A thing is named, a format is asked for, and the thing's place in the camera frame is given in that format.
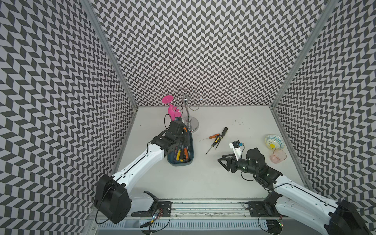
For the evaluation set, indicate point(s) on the yellow handle screwdriver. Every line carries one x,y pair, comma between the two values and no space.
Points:
178,155

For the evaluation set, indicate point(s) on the pink plastic wine glass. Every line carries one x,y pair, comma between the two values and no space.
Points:
173,111

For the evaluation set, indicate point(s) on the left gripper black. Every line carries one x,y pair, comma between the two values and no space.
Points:
185,134

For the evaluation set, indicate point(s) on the black orange-tipped screwdriver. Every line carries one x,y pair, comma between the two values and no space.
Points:
182,154

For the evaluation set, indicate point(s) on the black yellow long screwdriver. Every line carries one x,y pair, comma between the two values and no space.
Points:
221,136

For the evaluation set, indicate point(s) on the pink transparent cup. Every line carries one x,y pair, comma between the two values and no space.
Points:
278,156

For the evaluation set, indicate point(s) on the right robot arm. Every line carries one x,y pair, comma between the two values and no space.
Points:
287,198

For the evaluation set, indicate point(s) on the aluminium front rail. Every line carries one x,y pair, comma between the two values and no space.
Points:
205,208

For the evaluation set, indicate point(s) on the teal plastic storage box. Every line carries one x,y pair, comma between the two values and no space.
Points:
171,158

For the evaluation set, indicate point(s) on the chrome glass holder stand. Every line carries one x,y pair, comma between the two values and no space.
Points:
188,99

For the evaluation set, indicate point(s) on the orange black large screwdriver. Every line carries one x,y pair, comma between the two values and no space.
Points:
186,154

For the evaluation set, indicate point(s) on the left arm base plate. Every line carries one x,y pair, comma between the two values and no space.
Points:
161,206

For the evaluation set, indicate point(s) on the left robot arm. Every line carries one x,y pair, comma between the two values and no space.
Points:
113,193

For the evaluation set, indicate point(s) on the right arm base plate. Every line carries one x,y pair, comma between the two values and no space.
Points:
261,209

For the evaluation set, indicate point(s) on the patterned ceramic bowl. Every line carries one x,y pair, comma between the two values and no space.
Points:
273,142

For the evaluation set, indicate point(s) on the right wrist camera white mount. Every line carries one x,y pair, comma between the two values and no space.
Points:
237,148

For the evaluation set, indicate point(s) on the black yellow phillips screwdriver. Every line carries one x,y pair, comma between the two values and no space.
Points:
217,140

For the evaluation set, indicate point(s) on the small orange handle screwdriver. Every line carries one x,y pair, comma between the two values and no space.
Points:
212,137

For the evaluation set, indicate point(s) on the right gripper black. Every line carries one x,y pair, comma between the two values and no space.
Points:
232,160

